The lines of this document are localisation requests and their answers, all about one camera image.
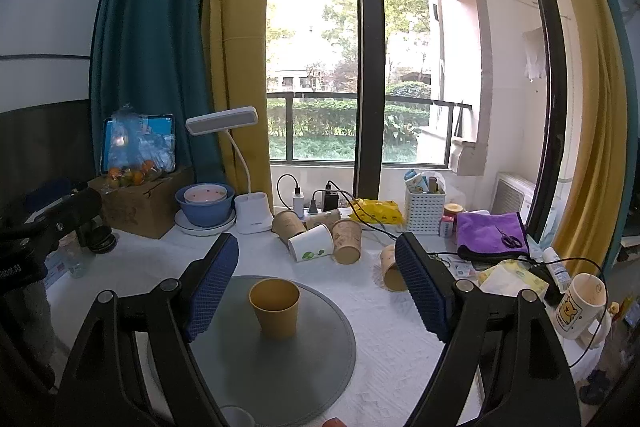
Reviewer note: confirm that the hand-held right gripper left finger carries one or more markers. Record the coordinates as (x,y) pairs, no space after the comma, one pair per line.
(212,289)

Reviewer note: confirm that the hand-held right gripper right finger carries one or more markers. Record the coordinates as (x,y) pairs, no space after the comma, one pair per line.
(422,292)

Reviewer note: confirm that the yellow cup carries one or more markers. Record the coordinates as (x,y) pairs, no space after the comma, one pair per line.
(275,312)

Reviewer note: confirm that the brown paper cup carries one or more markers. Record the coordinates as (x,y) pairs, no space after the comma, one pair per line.
(322,219)
(287,224)
(391,269)
(346,242)

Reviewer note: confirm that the white paper cup leaf print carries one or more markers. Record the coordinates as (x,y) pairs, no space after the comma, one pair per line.
(310,246)

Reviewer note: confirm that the white cup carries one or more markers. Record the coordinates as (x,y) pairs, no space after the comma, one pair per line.
(236,417)

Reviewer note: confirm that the clear plastic bottle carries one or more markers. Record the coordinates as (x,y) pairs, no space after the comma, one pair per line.
(75,264)

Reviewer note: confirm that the white plate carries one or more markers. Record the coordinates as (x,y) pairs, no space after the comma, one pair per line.
(200,231)

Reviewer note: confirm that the small red white box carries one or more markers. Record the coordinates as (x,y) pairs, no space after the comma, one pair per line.
(446,227)

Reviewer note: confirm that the blue bowl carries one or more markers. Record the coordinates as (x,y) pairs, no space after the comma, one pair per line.
(205,213)

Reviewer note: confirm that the white plastic basket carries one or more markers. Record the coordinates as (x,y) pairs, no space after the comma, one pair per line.
(425,214)

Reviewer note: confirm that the purple cloth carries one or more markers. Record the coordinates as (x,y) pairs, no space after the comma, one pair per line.
(480,232)

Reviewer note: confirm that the yellow tissue packet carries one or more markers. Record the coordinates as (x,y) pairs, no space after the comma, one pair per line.
(505,277)

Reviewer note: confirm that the small jar orange lid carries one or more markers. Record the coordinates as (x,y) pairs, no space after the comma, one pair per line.
(453,210)

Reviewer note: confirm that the white desk lamp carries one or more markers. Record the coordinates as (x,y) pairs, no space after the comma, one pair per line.
(252,212)

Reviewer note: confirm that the yellow snack packet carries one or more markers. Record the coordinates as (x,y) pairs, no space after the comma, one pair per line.
(377,211)

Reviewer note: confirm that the pink bowl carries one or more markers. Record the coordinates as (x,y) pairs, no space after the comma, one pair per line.
(205,195)

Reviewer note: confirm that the black scissors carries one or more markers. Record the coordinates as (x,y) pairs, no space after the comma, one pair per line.
(509,239)

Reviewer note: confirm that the cardboard box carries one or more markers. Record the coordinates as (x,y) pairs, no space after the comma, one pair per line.
(140,207)

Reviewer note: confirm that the white bottle blue cap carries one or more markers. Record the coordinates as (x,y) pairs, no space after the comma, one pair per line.
(413,181)

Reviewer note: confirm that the grey round mat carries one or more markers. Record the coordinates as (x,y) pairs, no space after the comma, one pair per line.
(300,372)

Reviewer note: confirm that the white charger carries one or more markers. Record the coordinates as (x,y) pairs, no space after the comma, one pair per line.
(298,199)

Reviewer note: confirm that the plastic bag of oranges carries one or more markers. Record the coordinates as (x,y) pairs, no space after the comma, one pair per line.
(135,157)

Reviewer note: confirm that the white power strip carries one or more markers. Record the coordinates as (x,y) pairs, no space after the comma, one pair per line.
(312,208)

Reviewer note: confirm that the black charger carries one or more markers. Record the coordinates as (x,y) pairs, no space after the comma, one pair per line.
(331,199)

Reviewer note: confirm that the outdoor air conditioner unit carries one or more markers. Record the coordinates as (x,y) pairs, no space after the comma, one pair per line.
(512,197)

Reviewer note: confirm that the white small bottle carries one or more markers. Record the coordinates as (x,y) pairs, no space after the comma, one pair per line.
(556,268)

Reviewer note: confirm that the white mug bear print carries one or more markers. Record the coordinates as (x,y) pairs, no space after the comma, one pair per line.
(577,307)

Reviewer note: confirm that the tablet with blue screen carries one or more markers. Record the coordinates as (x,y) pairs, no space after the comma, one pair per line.
(167,132)

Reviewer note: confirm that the blue shoes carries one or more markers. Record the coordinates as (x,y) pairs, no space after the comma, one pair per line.
(594,389)

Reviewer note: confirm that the balcony railing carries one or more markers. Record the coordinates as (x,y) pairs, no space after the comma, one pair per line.
(320,96)

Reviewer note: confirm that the teal curtain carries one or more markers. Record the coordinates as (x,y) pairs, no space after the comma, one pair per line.
(145,32)

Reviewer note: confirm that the yellow curtain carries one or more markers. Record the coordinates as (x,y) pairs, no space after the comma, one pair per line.
(595,107)
(235,32)

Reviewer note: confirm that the hanging white cloth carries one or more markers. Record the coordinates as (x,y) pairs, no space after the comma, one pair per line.
(534,54)

